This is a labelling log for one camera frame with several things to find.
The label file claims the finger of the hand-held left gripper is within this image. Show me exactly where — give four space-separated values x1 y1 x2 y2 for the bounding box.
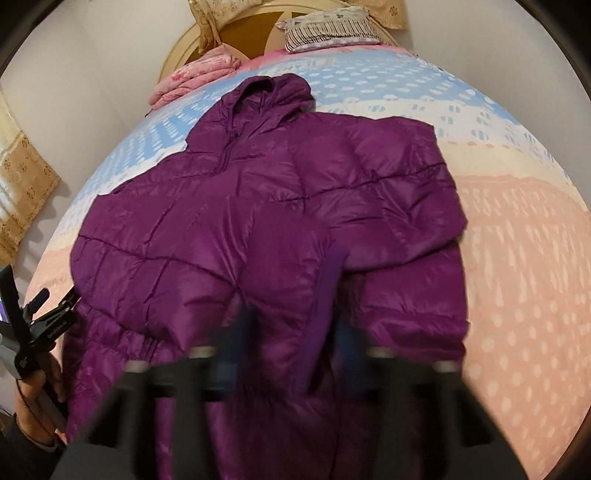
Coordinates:
33 286 82 348
23 288 51 324

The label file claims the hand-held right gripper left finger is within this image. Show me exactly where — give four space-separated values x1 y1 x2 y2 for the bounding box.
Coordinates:
60 305 260 480

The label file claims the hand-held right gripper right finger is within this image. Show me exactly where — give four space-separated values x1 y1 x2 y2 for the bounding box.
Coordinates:
333 318 523 480

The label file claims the purple puffer jacket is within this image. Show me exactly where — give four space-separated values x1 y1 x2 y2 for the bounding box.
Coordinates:
62 73 470 480

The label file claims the person's left forearm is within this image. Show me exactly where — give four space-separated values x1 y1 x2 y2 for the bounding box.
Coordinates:
0 412 66 480

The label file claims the person's left hand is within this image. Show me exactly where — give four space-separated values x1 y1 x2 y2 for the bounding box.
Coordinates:
14 354 71 446

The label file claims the beige floral side curtain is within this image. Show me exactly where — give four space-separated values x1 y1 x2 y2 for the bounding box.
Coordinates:
0 83 62 267

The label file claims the dotted pastel bed sheet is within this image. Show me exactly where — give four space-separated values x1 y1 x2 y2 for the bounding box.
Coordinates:
21 45 583 476

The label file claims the pink folded quilt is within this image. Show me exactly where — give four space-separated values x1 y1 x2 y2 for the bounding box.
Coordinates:
148 44 243 110

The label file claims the round wooden headboard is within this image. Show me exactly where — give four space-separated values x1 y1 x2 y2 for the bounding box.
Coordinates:
159 2 399 88

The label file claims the striped floral pillow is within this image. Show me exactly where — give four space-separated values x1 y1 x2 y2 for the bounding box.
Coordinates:
276 6 382 54

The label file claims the beige floral window curtain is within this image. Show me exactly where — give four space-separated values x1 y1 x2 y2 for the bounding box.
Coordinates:
188 0 408 52

